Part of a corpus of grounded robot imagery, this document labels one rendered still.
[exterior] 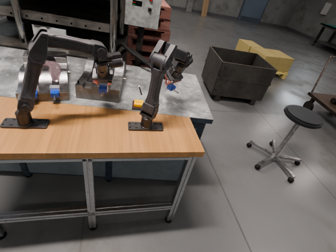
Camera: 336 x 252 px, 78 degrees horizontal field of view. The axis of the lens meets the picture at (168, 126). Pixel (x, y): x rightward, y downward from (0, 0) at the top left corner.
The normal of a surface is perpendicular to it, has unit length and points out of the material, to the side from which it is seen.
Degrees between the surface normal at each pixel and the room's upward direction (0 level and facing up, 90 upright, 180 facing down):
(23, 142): 0
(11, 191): 0
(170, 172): 90
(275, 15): 90
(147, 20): 90
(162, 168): 90
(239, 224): 0
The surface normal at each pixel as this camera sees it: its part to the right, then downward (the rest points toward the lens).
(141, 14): 0.07, 0.62
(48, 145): 0.18, -0.78
